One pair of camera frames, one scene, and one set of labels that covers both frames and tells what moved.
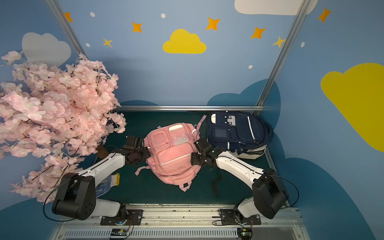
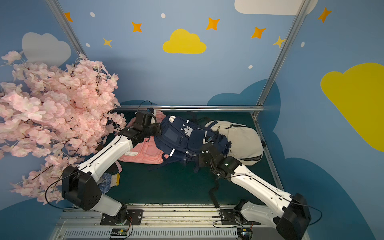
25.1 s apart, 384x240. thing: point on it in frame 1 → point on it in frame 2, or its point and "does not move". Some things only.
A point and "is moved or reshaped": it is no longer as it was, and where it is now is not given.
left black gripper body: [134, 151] → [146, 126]
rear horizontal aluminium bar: [189, 107] does not move
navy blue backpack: [243, 135] → [180, 138]
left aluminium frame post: [64, 21] does not move
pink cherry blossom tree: [51, 115] does not move
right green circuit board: [245, 233] does not move
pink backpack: [170, 146] is moved or reshaped
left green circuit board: [119, 232] does not move
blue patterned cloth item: [104, 186] does not move
